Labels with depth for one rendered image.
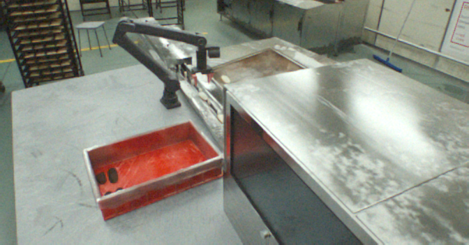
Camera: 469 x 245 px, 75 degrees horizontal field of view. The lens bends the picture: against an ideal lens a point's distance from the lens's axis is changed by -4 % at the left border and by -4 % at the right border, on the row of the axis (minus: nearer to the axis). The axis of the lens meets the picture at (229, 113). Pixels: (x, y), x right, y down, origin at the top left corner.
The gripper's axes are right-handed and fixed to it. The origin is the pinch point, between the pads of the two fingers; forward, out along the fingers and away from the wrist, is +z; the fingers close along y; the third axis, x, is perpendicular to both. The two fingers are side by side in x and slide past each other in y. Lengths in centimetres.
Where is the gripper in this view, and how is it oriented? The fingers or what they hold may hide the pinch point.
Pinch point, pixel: (202, 83)
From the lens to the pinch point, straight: 177.1
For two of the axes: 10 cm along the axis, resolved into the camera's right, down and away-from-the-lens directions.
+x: -4.1, -4.6, 7.9
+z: -0.1, 8.6, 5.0
